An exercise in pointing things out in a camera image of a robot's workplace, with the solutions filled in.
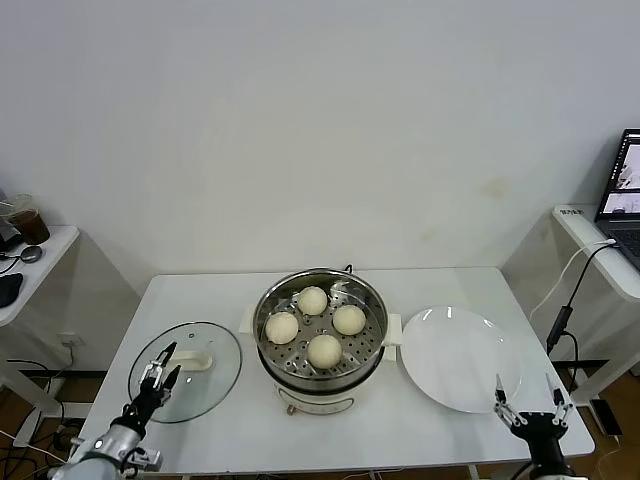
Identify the white round plate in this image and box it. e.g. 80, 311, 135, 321
401, 305, 524, 414

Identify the open black laptop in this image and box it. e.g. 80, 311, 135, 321
594, 128, 640, 261

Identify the dark tablet screen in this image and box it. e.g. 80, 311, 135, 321
0, 189, 21, 251

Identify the glass lid with white handle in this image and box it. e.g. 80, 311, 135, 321
128, 320, 244, 425

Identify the black pouch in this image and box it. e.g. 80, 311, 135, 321
0, 272, 25, 309

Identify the plastic cup of brown drink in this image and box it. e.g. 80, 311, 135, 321
7, 193, 51, 245

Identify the white steamed baozi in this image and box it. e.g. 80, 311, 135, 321
306, 333, 343, 369
298, 285, 329, 316
332, 304, 367, 336
265, 311, 300, 345

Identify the stainless steel steamer pot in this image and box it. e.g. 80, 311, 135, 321
239, 268, 404, 381

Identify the white side desk with cup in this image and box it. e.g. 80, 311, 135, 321
0, 224, 81, 449

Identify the white charging cable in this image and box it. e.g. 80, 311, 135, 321
529, 238, 619, 321

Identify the black laptop power adapter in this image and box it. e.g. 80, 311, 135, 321
547, 242, 619, 396

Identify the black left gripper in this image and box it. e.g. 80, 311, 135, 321
123, 341, 183, 427

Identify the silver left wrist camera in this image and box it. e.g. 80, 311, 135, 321
119, 447, 164, 472

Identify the black floor power strip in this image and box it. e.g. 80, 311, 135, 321
592, 398, 624, 437

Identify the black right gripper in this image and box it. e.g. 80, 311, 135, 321
493, 371, 574, 454

